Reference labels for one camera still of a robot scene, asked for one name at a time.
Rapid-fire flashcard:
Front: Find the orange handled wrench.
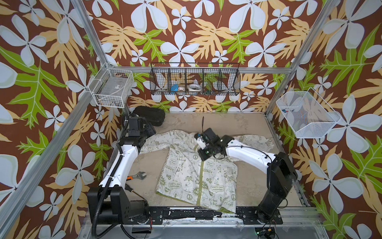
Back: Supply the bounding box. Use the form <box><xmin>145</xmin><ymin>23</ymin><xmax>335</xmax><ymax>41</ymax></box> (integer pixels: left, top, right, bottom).
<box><xmin>126</xmin><ymin>171</ymin><xmax>147</xmax><ymax>181</ymax></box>

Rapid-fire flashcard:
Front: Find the black zippered case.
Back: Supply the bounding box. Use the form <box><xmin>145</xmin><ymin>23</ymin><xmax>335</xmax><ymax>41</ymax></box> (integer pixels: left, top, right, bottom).
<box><xmin>133</xmin><ymin>106</ymin><xmax>165</xmax><ymax>126</ymax></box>

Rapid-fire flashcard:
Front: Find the white green printed jacket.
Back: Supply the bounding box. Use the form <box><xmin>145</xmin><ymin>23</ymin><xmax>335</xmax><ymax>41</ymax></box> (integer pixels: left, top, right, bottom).
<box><xmin>139</xmin><ymin>129</ymin><xmax>277</xmax><ymax>213</ymax></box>

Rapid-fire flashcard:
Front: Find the black wire basket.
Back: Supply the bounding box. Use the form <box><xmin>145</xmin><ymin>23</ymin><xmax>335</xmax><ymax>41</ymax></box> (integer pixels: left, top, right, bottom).
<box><xmin>149</xmin><ymin>62</ymin><xmax>241</xmax><ymax>96</ymax></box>

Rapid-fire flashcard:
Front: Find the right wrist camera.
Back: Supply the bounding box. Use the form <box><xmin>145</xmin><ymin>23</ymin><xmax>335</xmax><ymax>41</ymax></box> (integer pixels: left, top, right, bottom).
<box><xmin>194</xmin><ymin>128</ymin><xmax>220</xmax><ymax>149</ymax></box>

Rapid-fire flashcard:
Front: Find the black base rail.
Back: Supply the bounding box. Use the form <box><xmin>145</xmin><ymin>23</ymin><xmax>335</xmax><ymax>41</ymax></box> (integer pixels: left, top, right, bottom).
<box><xmin>122</xmin><ymin>206</ymin><xmax>284</xmax><ymax>225</ymax></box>

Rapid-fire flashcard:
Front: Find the white wire basket left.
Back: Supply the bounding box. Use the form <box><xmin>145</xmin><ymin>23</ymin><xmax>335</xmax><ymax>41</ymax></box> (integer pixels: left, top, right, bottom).
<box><xmin>89</xmin><ymin>68</ymin><xmax>135</xmax><ymax>109</ymax></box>

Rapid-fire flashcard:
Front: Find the white mesh basket right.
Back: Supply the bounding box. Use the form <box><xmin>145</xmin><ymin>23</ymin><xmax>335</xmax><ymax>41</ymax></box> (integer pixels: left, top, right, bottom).
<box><xmin>276</xmin><ymin>88</ymin><xmax>342</xmax><ymax>139</ymax></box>

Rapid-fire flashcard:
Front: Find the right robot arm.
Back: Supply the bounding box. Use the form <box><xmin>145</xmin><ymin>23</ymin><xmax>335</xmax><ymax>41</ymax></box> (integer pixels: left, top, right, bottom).
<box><xmin>195</xmin><ymin>133</ymin><xmax>297</xmax><ymax>224</ymax></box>

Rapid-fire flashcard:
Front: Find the blue object in basket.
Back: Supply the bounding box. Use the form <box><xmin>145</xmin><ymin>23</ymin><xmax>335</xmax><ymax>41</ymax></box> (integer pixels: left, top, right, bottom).
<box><xmin>170</xmin><ymin>84</ymin><xmax>179</xmax><ymax>92</ymax></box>

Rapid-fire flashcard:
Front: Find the white tape roll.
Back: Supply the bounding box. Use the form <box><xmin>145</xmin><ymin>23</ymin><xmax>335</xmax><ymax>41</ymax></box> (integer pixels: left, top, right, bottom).
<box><xmin>188</xmin><ymin>84</ymin><xmax>203</xmax><ymax>92</ymax></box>

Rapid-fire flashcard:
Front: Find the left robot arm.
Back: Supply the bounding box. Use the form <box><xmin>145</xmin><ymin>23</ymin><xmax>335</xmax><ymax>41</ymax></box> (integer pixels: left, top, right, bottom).
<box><xmin>87</xmin><ymin>117</ymin><xmax>156</xmax><ymax>226</ymax></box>

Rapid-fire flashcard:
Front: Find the small green circuit board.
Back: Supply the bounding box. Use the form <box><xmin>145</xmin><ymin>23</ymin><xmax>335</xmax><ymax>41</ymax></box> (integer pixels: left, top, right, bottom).
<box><xmin>256</xmin><ymin>228</ymin><xmax>276</xmax><ymax>239</ymax></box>

